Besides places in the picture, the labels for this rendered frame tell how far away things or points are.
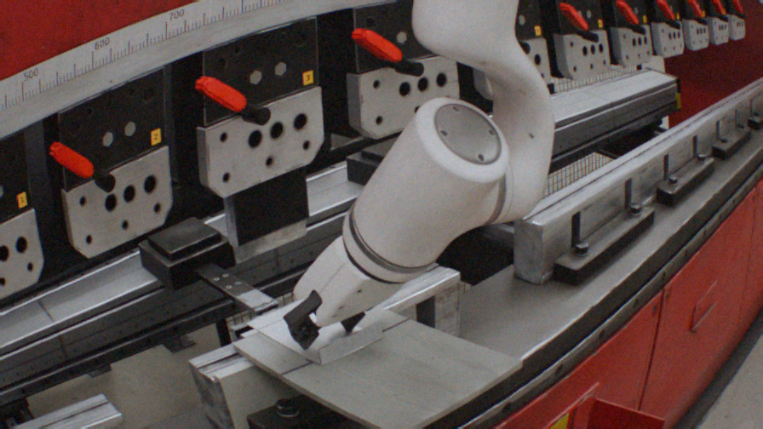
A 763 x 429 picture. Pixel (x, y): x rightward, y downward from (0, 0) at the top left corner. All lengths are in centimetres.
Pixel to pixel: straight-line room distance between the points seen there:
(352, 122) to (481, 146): 30
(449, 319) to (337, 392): 35
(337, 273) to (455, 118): 19
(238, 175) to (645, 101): 137
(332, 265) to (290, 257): 50
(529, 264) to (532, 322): 13
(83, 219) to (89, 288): 42
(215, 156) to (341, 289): 18
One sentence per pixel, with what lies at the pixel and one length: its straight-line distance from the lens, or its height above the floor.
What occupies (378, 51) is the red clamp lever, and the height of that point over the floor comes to 129.
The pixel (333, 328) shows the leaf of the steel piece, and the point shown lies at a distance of 104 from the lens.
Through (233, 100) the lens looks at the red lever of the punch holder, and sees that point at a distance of 87.
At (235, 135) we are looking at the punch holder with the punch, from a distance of 93.
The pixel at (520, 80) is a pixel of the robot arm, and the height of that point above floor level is 131.
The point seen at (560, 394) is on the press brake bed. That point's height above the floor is 74.
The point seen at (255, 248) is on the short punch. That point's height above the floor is 109.
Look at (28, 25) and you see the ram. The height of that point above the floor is 145.
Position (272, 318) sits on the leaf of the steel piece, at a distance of 107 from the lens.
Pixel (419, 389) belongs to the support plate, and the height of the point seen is 100.
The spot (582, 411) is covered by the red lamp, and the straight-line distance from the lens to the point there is 118.
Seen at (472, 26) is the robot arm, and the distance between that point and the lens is 72.
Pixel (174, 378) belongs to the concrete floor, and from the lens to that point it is 288.
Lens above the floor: 150
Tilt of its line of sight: 22 degrees down
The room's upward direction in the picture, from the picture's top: 4 degrees counter-clockwise
